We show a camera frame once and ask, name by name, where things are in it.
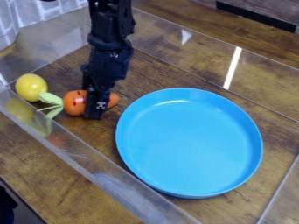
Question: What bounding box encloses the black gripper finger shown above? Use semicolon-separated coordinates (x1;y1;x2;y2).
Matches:
80;66;92;89
84;87;110;119

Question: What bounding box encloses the blue round plastic tray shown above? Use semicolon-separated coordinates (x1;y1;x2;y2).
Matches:
116;87;264;199

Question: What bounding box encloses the clear acrylic barrier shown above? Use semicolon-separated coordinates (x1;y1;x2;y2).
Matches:
0;10;299;122
0;86;202;224

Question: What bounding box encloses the yellow toy lemon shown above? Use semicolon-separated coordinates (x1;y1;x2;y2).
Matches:
15;73;48;102

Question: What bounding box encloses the black cable loop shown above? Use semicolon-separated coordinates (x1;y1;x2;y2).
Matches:
86;31;136;56

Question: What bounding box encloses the orange toy carrot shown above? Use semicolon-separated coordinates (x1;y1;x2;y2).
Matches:
39;90;120;118

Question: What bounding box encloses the clear acrylic front barrier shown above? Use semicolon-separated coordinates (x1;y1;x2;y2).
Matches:
0;86;202;224

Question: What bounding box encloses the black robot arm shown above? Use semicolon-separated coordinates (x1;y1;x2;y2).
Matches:
82;0;136;119

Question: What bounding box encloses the clear acrylic back barrier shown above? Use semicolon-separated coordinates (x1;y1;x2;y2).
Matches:
0;10;299;122

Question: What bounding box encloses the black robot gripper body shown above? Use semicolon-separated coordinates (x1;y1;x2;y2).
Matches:
83;43;134;90

